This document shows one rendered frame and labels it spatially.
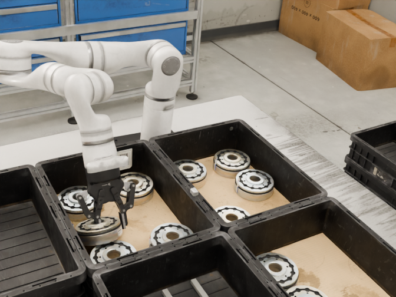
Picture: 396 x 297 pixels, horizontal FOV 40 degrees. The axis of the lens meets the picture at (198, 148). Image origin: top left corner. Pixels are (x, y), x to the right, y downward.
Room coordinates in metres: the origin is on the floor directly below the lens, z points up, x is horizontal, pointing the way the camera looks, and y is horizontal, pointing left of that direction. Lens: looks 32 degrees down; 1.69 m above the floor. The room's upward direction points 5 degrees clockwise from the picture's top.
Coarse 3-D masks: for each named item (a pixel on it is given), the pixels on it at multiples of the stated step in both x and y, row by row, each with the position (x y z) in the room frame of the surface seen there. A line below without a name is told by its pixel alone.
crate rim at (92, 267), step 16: (128, 144) 1.20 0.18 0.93; (144, 144) 1.21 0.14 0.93; (48, 160) 1.10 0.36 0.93; (64, 160) 1.11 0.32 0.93; (160, 160) 1.14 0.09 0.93; (176, 176) 1.07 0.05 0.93; (48, 192) 0.97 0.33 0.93; (64, 224) 0.87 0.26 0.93; (80, 240) 0.82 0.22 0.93; (176, 240) 0.85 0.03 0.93; (128, 256) 0.79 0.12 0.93
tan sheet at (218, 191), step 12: (252, 168) 1.29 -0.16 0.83; (216, 180) 1.21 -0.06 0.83; (228, 180) 1.22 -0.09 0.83; (204, 192) 1.15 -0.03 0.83; (216, 192) 1.16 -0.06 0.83; (228, 192) 1.16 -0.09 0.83; (276, 192) 1.18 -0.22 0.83; (216, 204) 1.11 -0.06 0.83; (228, 204) 1.11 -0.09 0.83; (240, 204) 1.11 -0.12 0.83; (252, 204) 1.12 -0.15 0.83; (264, 204) 1.12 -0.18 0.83; (276, 204) 1.13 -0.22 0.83
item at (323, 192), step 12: (240, 120) 1.38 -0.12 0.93; (180, 132) 1.28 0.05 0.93; (192, 132) 1.29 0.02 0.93; (252, 132) 1.32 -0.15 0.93; (156, 144) 1.21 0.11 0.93; (264, 144) 1.27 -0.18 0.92; (312, 180) 1.11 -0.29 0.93; (324, 192) 1.06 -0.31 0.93; (204, 204) 0.97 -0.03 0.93; (288, 204) 1.00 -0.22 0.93; (300, 204) 1.01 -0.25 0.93; (216, 216) 0.94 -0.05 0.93; (252, 216) 0.95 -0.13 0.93; (228, 228) 0.91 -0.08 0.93
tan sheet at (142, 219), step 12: (156, 192) 1.14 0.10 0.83; (108, 204) 1.07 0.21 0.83; (144, 204) 1.08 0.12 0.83; (156, 204) 1.09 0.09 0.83; (132, 216) 1.03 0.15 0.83; (144, 216) 1.04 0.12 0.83; (156, 216) 1.04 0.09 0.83; (168, 216) 1.04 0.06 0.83; (132, 228) 0.99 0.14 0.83; (144, 228) 0.99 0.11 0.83; (132, 240) 0.95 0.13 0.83; (144, 240) 0.95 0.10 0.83
